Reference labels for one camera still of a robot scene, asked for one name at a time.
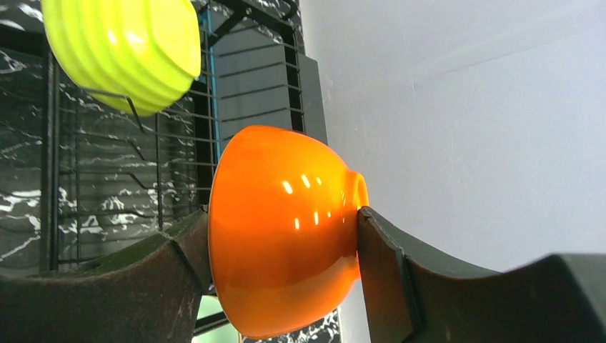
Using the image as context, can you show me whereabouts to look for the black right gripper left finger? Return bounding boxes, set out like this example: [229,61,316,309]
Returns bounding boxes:
[1,210,211,342]

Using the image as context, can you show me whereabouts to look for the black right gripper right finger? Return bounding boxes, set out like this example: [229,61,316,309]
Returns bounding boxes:
[357,207,605,342]

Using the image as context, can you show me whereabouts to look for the orange white bowl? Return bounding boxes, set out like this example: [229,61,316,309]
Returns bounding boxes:
[208,125,369,339]

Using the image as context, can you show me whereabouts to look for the green white bowl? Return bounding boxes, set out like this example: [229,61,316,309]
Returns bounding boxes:
[41,1,202,116]

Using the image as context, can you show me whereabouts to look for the pale green bowl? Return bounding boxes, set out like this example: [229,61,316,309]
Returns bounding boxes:
[192,296,242,343]

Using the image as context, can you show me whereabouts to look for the dark grey flat box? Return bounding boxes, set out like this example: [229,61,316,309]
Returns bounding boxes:
[212,19,328,153]

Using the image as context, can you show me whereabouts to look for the black wire dish rack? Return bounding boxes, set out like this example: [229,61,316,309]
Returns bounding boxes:
[1,1,304,276]

